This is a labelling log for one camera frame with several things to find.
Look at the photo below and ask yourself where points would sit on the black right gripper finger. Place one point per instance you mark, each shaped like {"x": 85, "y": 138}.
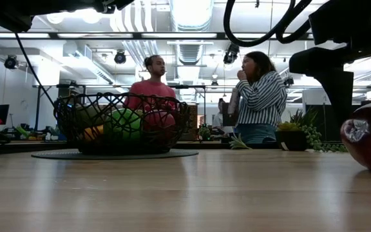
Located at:
{"x": 333, "y": 87}

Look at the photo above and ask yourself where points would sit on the bright red apple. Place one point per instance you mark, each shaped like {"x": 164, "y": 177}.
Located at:
{"x": 161, "y": 120}

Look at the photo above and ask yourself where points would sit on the green apple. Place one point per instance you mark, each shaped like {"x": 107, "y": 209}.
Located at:
{"x": 124, "y": 124}

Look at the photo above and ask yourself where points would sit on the orange mango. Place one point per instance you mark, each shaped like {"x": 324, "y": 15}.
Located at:
{"x": 93, "y": 132}

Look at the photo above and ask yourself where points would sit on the green avocado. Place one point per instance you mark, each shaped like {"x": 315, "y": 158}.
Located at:
{"x": 87, "y": 114}

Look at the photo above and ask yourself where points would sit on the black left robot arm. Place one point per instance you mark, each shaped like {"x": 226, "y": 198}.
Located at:
{"x": 5, "y": 13}

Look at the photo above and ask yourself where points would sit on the person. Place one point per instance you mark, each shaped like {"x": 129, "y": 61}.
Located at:
{"x": 262, "y": 100}
{"x": 150, "y": 90}
{"x": 218, "y": 120}

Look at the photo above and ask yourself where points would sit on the small green plant sprig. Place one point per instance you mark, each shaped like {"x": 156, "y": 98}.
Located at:
{"x": 238, "y": 143}

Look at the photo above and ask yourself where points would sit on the grey round woven placemat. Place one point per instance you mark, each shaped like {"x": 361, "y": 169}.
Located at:
{"x": 179, "y": 153}

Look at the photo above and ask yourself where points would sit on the black ceiling camera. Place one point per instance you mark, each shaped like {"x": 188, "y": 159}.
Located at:
{"x": 230, "y": 54}
{"x": 11, "y": 62}
{"x": 120, "y": 58}

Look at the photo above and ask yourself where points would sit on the silver ceiling air duct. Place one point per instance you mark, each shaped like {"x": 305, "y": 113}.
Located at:
{"x": 190, "y": 16}

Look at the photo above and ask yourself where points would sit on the black aluminium table frame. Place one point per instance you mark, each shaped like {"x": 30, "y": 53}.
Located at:
{"x": 18, "y": 147}

